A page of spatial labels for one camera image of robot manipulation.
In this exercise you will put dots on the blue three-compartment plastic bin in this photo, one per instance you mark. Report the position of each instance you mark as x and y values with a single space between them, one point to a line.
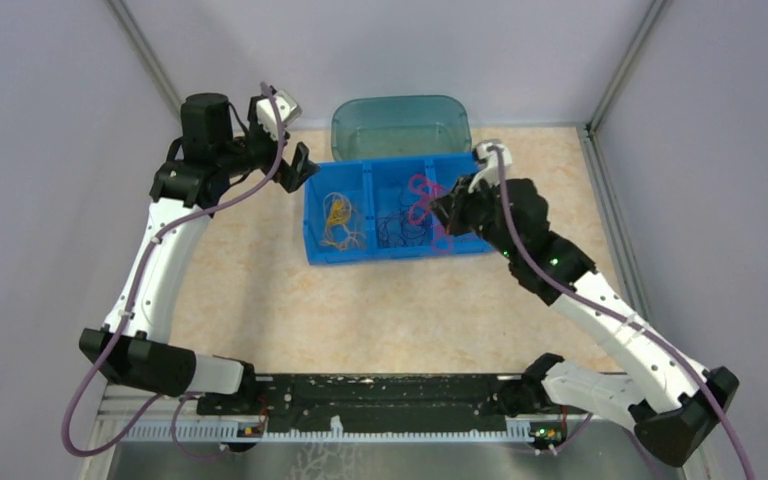
371 210

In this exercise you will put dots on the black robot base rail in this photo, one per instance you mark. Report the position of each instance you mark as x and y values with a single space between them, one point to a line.
398 408

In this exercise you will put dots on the left aluminium frame post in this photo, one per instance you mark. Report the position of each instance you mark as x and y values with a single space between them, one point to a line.
148 58

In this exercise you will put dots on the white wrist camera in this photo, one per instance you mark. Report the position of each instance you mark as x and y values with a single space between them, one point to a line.
493 159
283 110

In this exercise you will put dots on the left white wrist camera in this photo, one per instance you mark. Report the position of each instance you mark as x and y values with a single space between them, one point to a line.
283 110

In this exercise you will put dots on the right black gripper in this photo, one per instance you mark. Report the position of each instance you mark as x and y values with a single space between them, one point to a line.
450 207

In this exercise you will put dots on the teal transparent plastic tub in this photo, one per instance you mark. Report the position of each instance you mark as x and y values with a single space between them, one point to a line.
398 126

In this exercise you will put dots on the right aluminium frame post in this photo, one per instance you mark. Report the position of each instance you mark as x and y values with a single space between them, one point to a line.
622 73

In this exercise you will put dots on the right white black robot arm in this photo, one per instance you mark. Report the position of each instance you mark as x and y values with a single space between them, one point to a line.
669 402

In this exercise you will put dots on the aluminium frame post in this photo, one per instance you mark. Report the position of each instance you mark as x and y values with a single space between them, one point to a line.
622 73
148 58

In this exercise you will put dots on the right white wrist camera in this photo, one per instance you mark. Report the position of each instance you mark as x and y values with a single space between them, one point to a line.
493 159

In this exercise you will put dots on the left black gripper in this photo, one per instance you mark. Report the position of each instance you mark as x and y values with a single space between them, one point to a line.
292 174

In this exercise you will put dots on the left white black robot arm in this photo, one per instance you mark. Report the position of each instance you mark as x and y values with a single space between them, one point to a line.
132 347

